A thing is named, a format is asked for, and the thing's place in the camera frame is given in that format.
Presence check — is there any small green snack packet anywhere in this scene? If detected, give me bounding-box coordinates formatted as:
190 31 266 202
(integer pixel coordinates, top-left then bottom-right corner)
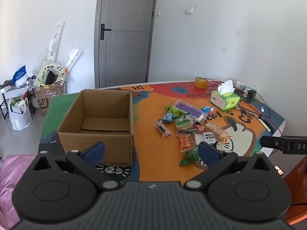
165 105 181 116

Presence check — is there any black door handle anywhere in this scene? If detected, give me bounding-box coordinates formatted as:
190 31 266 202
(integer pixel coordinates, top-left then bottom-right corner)
99 24 112 41

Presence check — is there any black shoe rack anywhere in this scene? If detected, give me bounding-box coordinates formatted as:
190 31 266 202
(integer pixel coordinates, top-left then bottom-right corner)
0 84 36 121

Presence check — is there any blue plastic bag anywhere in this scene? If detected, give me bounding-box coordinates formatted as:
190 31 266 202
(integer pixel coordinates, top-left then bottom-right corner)
12 65 27 83

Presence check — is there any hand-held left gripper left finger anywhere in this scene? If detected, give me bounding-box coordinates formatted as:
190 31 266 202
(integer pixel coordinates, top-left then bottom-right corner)
31 142 123 191

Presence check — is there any white power strip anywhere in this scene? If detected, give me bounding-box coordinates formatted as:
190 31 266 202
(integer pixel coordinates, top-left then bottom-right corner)
236 81 259 99

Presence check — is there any green tissue box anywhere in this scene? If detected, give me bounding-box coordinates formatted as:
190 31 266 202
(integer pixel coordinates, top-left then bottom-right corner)
210 80 241 111

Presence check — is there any brown printed cardboard box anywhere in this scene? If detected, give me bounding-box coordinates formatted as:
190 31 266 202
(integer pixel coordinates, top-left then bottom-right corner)
34 83 66 116

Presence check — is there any clear packet of black cookies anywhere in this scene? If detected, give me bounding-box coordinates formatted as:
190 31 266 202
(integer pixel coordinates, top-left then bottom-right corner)
153 121 172 138

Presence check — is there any tall white foam board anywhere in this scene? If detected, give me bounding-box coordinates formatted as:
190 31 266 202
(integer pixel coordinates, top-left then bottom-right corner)
47 21 66 62

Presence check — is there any grey room door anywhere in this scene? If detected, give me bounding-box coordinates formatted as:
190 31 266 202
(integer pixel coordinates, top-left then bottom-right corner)
94 0 159 89

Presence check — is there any blue snack packet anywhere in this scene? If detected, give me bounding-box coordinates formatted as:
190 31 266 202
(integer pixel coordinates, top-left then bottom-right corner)
159 113 177 123

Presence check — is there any short white foam board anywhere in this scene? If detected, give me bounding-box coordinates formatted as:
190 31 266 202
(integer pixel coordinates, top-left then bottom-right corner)
66 48 83 70

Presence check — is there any pink blanket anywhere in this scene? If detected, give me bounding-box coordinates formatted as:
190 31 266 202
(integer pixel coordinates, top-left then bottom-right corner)
0 154 37 224

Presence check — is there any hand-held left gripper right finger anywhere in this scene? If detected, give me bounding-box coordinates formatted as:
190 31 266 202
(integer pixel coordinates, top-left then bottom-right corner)
183 142 274 191

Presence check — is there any black cable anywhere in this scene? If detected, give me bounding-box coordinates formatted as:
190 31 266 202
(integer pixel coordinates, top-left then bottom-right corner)
206 78 284 135

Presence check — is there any green triangular snack packet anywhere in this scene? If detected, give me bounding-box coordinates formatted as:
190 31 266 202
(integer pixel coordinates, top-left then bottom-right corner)
179 149 200 167

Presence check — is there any white packet with black label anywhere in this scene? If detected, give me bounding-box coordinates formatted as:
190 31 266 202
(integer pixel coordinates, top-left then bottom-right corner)
195 132 216 147

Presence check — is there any green label cake packet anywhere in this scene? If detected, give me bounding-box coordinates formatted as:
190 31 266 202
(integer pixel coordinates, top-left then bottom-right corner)
175 114 194 134

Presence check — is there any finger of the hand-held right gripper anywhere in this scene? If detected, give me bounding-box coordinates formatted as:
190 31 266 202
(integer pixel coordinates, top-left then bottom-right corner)
260 135 285 152

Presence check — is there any beige wafer packet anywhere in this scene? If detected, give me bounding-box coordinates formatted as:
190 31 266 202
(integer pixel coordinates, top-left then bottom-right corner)
204 122 234 142

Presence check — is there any orange snack packet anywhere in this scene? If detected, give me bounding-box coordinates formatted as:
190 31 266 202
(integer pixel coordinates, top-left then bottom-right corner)
177 133 196 153

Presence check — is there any white shopping bag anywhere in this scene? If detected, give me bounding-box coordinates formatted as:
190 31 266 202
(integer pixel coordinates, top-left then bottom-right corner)
9 98 33 131

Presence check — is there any red snack packet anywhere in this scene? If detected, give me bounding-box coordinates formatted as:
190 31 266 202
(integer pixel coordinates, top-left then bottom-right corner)
192 123 207 134

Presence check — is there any yellow tape roll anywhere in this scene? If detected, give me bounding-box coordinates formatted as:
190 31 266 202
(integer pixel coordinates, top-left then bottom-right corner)
194 77 208 89

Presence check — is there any white marker pen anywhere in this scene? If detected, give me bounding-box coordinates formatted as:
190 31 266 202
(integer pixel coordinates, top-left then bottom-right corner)
258 115 276 132

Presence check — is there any colourful cartoon table mat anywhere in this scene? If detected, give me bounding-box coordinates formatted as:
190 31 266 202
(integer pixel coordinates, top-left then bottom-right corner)
38 81 287 183

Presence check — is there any purple snack packet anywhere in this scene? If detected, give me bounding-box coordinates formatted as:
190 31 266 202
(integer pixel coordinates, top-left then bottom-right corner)
174 101 207 123

